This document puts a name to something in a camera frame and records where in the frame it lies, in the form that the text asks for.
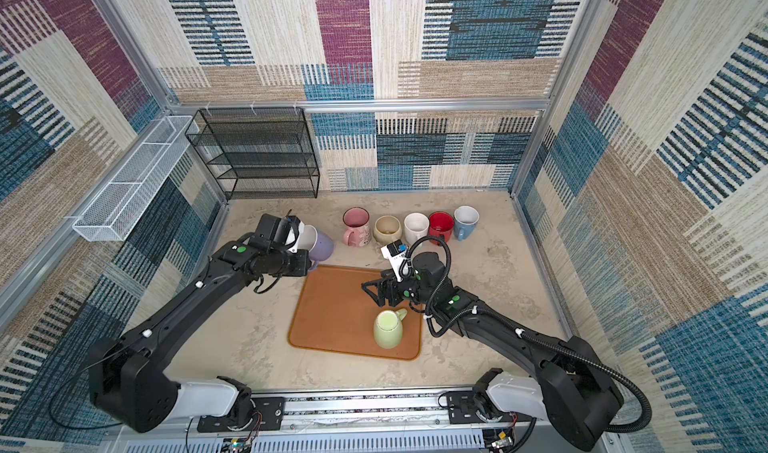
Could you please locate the brown rectangular tray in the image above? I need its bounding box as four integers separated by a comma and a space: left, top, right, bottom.
288, 266, 422, 361

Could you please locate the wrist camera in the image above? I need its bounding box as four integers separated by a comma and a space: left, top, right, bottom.
285, 215, 304, 253
381, 240, 411, 282

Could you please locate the red mug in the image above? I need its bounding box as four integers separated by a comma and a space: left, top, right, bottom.
428, 211, 455, 242

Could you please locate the white wire mesh basket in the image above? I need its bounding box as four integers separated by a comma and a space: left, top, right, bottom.
73, 116, 192, 242

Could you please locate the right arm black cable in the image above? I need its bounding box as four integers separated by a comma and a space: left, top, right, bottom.
405, 235, 653, 453

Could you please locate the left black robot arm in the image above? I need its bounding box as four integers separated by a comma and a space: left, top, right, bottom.
86, 214, 311, 433

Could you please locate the purple mug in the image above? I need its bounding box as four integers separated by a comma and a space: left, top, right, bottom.
296, 224, 335, 272

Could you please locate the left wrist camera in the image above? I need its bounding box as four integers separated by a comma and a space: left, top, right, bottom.
285, 215, 304, 253

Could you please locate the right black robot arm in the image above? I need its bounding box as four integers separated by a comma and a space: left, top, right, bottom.
361, 252, 624, 451

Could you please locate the blue polka dot mug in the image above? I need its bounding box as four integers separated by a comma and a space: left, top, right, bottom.
453, 205, 480, 241

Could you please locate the beige speckled mug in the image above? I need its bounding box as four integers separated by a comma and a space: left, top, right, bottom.
373, 215, 402, 246

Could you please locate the light green mug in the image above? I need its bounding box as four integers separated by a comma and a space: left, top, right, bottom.
373, 309, 407, 349

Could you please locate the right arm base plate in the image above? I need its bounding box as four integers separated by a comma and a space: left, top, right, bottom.
437, 390, 514, 425

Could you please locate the pink patterned mug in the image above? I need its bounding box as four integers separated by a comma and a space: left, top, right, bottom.
343, 207, 372, 248

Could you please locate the black wire shelf rack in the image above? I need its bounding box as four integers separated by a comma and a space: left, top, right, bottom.
185, 107, 321, 200

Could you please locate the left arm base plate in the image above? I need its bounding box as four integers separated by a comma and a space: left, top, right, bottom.
196, 397, 286, 434

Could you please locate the white mug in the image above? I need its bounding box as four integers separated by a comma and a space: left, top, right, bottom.
403, 212, 430, 246

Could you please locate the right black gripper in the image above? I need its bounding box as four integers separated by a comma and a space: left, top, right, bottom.
362, 267, 435, 308

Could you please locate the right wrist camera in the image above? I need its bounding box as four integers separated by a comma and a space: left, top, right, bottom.
381, 240, 411, 282

